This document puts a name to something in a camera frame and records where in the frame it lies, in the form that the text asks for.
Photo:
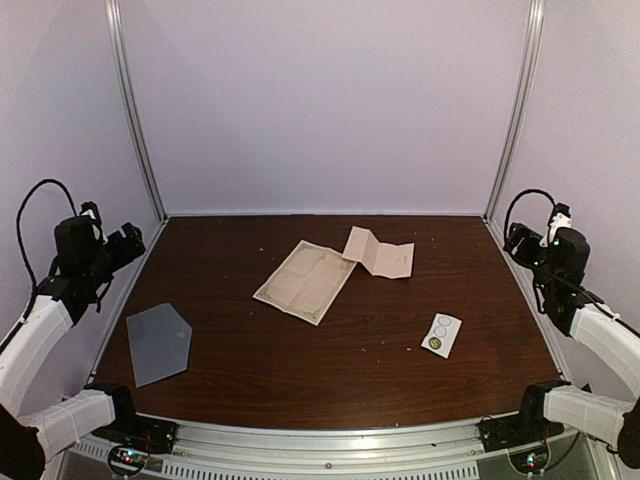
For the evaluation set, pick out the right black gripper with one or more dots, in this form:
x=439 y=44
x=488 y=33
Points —
x=515 y=238

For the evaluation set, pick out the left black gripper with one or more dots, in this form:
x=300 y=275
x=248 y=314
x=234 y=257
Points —
x=125 y=256

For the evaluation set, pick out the grey-blue envelope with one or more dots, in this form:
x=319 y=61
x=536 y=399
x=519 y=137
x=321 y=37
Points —
x=159 y=343

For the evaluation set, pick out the beige letter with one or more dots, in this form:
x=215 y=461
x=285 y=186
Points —
x=379 y=258

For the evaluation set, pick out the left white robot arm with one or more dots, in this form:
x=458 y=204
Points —
x=81 y=272

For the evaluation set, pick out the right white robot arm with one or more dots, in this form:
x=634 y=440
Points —
x=558 y=262

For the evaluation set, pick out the white sticker sheet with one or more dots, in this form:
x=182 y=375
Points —
x=442 y=335

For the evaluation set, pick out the ornate bordered paper sheet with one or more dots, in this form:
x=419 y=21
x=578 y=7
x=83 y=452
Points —
x=307 y=282

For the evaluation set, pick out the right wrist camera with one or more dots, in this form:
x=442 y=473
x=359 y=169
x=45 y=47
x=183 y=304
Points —
x=560 y=217

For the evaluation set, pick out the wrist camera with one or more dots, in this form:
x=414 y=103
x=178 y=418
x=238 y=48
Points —
x=91 y=210
x=560 y=217

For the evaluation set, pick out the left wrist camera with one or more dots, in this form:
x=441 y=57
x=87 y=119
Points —
x=91 y=210

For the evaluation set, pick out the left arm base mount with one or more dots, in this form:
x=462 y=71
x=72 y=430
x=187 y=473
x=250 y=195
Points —
x=135 y=441

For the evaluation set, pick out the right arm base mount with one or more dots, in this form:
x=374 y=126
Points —
x=526 y=444

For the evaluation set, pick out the right aluminium frame post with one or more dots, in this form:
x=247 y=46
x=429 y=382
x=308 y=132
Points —
x=529 y=60

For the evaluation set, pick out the aluminium frame post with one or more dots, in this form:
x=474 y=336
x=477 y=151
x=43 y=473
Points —
x=529 y=60
x=132 y=115

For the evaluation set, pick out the front aluminium rail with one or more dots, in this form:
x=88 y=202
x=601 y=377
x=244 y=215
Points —
x=450 y=450

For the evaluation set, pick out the left aluminium frame post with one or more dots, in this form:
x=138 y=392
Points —
x=132 y=115

